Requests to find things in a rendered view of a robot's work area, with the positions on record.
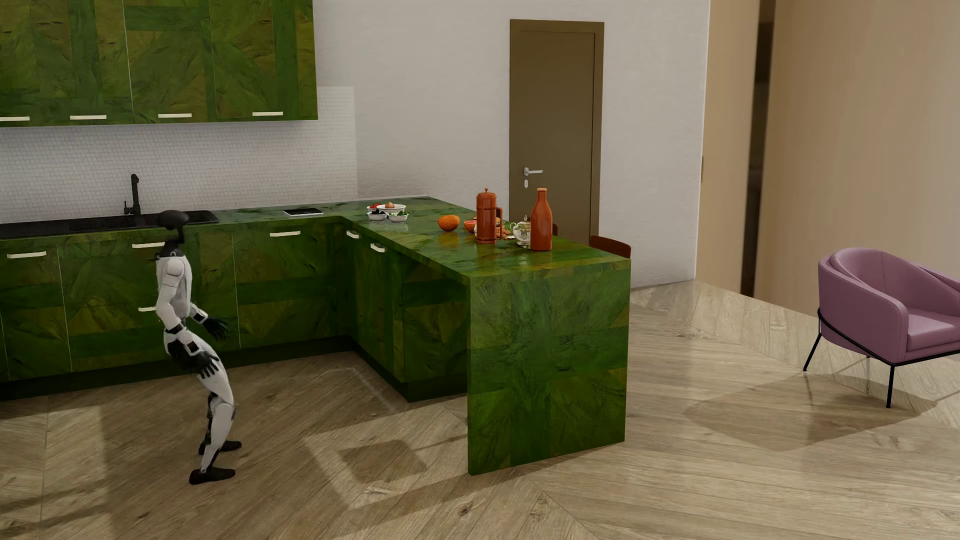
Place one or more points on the white right robot leg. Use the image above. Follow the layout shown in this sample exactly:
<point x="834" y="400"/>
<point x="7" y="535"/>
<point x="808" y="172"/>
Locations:
<point x="218" y="409"/>

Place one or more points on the black flat tablet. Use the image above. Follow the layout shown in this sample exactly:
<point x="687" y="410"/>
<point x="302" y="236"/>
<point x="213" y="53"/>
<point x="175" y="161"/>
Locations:
<point x="303" y="212"/>

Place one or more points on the black robot head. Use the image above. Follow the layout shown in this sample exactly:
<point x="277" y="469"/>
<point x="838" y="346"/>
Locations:
<point x="172" y="219"/>

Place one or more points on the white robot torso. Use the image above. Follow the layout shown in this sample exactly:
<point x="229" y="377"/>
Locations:
<point x="175" y="281"/>

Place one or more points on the black kitchen sink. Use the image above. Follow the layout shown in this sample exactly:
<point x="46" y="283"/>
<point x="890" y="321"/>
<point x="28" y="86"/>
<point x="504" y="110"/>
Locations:
<point x="90" y="223"/>

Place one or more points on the orange fruit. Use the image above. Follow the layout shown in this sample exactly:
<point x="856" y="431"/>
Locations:
<point x="448" y="223"/>

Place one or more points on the orange ceramic bottle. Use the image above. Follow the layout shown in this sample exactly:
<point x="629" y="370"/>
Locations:
<point x="541" y="221"/>

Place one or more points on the white left robot leg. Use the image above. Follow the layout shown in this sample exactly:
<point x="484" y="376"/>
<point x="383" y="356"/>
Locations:
<point x="226" y="420"/>

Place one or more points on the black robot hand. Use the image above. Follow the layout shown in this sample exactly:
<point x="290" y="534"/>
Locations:
<point x="217" y="328"/>
<point x="205" y="365"/>

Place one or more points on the white patterned teacup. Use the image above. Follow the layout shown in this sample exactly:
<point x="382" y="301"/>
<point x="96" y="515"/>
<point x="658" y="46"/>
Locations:
<point x="522" y="232"/>

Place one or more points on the black kitchen faucet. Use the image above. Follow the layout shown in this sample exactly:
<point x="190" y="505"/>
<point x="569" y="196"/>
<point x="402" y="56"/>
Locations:
<point x="135" y="196"/>

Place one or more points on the purple armchair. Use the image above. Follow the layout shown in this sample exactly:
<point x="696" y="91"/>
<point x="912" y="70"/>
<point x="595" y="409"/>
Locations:
<point x="885" y="307"/>

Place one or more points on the white robot leg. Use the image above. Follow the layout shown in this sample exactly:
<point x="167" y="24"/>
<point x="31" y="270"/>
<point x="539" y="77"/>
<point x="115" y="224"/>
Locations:
<point x="226" y="420"/>
<point x="218" y="409"/>

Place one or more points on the brown interior door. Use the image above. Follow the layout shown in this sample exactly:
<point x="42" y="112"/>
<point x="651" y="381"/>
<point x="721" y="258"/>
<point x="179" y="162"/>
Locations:
<point x="556" y="112"/>

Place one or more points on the small white bowl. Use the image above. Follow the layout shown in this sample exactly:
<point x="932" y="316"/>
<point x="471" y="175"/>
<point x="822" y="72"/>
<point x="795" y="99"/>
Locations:
<point x="397" y="217"/>
<point x="376" y="216"/>

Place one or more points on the green kitchen counter unit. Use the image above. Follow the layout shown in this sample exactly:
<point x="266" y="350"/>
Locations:
<point x="525" y="337"/>

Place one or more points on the green wall cabinet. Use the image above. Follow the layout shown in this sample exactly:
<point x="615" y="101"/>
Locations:
<point x="157" y="60"/>

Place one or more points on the white plate with food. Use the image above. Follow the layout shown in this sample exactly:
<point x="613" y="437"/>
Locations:
<point x="391" y="207"/>

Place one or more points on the orange french press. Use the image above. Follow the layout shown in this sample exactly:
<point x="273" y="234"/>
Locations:
<point x="487" y="217"/>

